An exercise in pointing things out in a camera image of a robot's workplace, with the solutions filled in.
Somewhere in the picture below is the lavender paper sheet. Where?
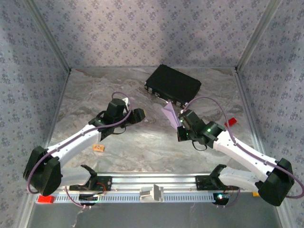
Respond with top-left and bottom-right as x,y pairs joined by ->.
161,101 -> 184,133

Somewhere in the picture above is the small red block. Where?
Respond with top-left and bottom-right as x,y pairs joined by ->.
224,117 -> 238,128

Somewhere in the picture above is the black hard case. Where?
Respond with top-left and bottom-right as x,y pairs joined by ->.
144,64 -> 202,109

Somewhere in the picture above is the black controller board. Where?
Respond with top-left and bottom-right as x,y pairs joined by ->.
213,192 -> 230,205
78,193 -> 100,203

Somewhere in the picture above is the red toy brick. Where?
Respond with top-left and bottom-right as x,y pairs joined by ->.
38,195 -> 56,204

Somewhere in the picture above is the aluminium rail frame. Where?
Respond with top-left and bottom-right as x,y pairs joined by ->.
23,172 -> 285,193

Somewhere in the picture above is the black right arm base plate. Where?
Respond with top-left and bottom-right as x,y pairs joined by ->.
195,175 -> 239,191

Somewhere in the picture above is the aluminium table side rail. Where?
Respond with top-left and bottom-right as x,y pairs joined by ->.
234,70 -> 272,173
37,70 -> 72,174

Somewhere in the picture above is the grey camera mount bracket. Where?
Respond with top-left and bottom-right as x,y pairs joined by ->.
139,184 -> 164,202

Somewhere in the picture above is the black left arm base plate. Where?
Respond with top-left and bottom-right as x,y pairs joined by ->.
68,176 -> 113,192

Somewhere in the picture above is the white slotted cable duct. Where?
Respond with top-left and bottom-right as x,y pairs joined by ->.
35,192 -> 228,204

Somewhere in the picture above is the aluminium corner post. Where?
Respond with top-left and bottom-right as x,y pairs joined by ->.
23,0 -> 72,72
234,0 -> 284,72

